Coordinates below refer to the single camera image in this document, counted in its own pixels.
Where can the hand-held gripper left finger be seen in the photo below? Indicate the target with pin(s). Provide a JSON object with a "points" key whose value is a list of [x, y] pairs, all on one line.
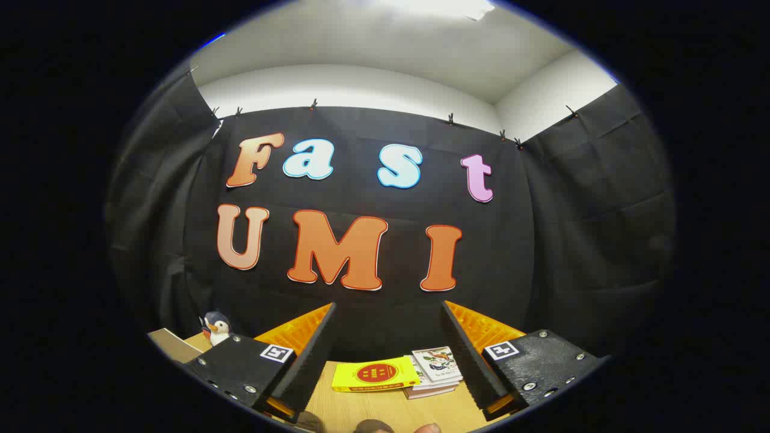
{"points": [[313, 361]]}

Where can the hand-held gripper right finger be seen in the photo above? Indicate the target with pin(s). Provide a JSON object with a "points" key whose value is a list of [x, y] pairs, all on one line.
{"points": [[466, 361]]}

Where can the plush penguin toy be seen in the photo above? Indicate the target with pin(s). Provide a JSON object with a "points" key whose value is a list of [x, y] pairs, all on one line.
{"points": [[218, 328]]}

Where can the row of small cloth clips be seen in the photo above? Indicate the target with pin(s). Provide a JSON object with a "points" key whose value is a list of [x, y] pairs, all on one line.
{"points": [[313, 104]]}

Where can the ceiling light panel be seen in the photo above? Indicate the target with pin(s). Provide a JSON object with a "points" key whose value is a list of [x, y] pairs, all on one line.
{"points": [[445, 7]]}

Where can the beige fabric storage box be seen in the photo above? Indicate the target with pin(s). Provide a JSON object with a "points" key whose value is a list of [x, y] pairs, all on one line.
{"points": [[171, 346]]}

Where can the yellow book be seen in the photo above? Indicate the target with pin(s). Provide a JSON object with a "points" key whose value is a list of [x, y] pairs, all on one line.
{"points": [[373, 376]]}

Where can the brown book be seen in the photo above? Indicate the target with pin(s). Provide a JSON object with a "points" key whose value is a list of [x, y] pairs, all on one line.
{"points": [[430, 393]]}

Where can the plain white book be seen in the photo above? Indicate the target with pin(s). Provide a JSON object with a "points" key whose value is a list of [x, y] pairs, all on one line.
{"points": [[445, 385]]}

